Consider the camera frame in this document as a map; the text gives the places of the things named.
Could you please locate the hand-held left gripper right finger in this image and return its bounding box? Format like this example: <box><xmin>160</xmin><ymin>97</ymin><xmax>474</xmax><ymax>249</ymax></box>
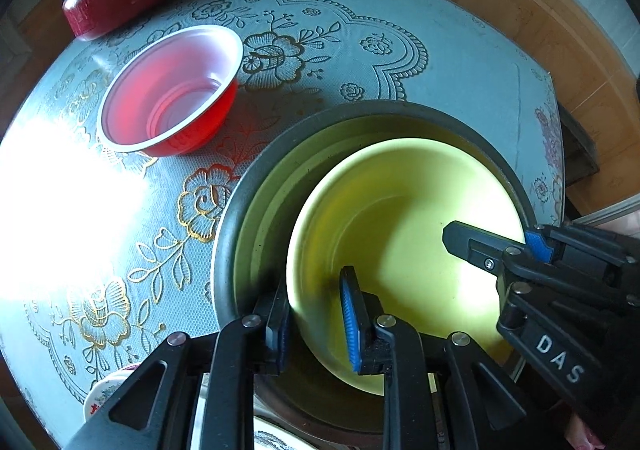
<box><xmin>339</xmin><ymin>266</ymin><xmax>566</xmax><ymax>450</ymax></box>

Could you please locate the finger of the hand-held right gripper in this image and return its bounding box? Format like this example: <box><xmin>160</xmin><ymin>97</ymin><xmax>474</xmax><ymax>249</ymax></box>
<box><xmin>443</xmin><ymin>221</ymin><xmax>631</xmax><ymax>311</ymax></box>
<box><xmin>524</xmin><ymin>224</ymin><xmax>640</xmax><ymax>281</ymax></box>

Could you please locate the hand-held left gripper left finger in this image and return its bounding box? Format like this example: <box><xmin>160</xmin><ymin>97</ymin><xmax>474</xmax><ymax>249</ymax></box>
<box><xmin>65</xmin><ymin>280</ymin><xmax>293</xmax><ymax>450</ymax></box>

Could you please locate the yellow bowl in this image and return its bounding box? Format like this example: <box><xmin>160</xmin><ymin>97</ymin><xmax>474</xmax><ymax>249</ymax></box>
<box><xmin>286</xmin><ymin>139</ymin><xmax>528</xmax><ymax>393</ymax></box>

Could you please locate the large white floral plate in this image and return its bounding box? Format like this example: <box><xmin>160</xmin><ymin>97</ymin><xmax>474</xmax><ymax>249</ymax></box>
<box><xmin>82</xmin><ymin>372</ymin><xmax>321</xmax><ymax>450</ymax></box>

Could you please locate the dark wooden chair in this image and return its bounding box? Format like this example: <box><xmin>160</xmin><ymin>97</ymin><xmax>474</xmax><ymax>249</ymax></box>
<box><xmin>557</xmin><ymin>102</ymin><xmax>601</xmax><ymax>181</ymax></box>

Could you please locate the pink rimmed plate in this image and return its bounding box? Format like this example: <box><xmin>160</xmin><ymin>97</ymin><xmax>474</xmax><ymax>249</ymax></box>
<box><xmin>107</xmin><ymin>364</ymin><xmax>146</xmax><ymax>381</ymax></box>

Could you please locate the blue floral table cover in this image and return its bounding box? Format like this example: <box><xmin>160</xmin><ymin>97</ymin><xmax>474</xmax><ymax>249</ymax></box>
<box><xmin>0</xmin><ymin>0</ymin><xmax>568</xmax><ymax>431</ymax></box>

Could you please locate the red plastic bowl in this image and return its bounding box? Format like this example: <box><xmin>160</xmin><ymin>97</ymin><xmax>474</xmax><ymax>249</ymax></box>
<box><xmin>97</xmin><ymin>24</ymin><xmax>244</xmax><ymax>157</ymax></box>

